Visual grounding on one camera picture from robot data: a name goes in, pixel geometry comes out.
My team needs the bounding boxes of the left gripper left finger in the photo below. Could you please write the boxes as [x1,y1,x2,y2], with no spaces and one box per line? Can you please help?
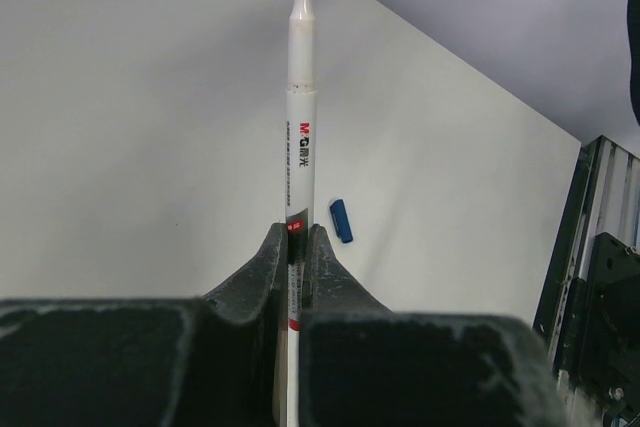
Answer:
[1,223,287,426]

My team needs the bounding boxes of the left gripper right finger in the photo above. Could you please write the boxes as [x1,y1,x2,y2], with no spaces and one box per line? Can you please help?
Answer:
[298,226,565,426]

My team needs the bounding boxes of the blue pen cap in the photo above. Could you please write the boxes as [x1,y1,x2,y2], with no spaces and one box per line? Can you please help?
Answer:
[329,198,354,244]

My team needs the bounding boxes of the red marker pen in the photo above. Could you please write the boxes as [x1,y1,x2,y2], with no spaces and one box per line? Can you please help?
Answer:
[285,0,317,426]

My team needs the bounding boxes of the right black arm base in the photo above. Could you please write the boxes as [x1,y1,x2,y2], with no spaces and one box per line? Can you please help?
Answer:
[572,233,639,426]

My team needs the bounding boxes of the aluminium rail frame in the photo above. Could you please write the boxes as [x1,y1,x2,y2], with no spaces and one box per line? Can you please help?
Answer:
[533,137,639,426]

